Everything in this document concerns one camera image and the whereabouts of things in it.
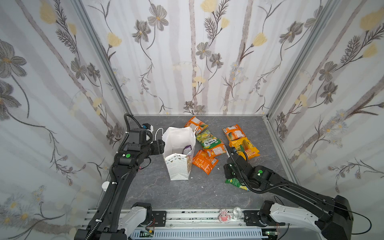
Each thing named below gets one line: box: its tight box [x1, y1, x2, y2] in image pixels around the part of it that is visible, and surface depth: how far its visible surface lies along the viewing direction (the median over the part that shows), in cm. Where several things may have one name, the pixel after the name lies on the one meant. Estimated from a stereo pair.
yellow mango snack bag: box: [228, 137, 260, 161], surface depth 97 cm
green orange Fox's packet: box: [201, 137, 227, 158], surface depth 100 cm
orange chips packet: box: [192, 149, 219, 175], surface depth 94 cm
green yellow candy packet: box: [196, 130, 213, 143], surface depth 106 cm
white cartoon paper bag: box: [162, 126, 197, 181], surface depth 81 cm
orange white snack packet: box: [222, 124, 247, 141], surface depth 107 cm
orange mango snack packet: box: [184, 116, 209, 135], surface depth 113 cm
